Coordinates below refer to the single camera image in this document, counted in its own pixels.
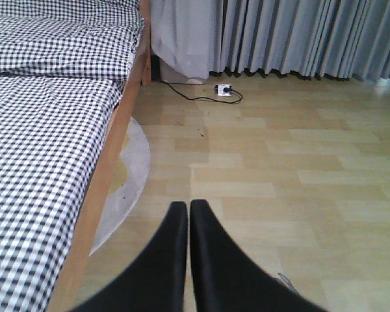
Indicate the silver floor power socket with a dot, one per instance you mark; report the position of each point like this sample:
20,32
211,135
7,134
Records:
223,90

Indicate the wooden bed frame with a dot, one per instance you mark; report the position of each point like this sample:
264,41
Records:
71,275

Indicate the grey round floor mat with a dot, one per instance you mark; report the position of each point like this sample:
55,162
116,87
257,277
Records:
129,179

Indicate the white sheer curtain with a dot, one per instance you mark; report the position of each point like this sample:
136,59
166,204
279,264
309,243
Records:
187,38

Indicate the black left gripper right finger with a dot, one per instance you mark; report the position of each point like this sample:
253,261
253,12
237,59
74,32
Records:
225,278

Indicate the black white checkered bedding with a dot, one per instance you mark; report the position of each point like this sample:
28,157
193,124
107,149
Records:
63,66

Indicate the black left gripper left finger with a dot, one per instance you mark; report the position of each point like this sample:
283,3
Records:
155,280

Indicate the grey pleated curtain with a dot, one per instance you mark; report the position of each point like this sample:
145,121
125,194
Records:
341,39

